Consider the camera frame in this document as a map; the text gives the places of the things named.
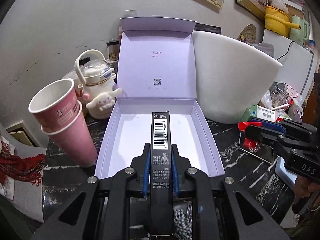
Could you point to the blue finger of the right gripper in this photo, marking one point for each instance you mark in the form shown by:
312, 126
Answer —
267, 136
269, 125

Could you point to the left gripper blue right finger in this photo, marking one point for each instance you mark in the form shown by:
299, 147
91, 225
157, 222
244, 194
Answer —
174, 171

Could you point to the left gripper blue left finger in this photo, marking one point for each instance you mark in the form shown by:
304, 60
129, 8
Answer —
146, 168

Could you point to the black slim cosmetic box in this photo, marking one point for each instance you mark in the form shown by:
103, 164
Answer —
161, 192

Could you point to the black white gingham scrunchie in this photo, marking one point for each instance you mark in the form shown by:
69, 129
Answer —
183, 224

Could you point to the red flower hair clip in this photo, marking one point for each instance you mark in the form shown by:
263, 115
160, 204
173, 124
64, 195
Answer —
249, 128

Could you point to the person's right hand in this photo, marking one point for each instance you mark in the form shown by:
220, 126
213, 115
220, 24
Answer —
304, 187

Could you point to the medicine box green white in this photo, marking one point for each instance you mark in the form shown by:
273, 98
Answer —
256, 111

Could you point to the white refrigerator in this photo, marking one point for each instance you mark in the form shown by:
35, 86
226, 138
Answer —
299, 64

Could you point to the white foam block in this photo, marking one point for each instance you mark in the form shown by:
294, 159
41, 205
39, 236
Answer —
230, 75

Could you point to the lower pink paper cup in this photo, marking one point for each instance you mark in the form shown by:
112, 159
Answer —
75, 141

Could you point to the pink paper cup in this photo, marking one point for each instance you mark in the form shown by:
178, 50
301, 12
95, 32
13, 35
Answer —
55, 106
75, 141

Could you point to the white plush dog toy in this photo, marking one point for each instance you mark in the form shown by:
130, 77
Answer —
101, 106

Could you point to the woven round trivet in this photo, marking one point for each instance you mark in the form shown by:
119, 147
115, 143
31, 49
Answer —
248, 34

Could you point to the yellow pot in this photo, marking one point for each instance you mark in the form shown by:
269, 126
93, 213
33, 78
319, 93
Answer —
278, 21

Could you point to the lavender open gift box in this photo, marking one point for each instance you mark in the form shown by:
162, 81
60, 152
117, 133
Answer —
157, 73

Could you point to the white cartoon kettle bottle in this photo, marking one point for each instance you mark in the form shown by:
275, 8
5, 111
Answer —
95, 75

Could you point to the upper pink paper cup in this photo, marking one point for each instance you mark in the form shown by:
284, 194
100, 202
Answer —
55, 106

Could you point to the red plaid scarf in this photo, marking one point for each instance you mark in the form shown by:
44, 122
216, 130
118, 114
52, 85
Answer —
21, 169

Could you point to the glass jar with lid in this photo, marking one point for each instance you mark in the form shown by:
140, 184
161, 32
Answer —
113, 47

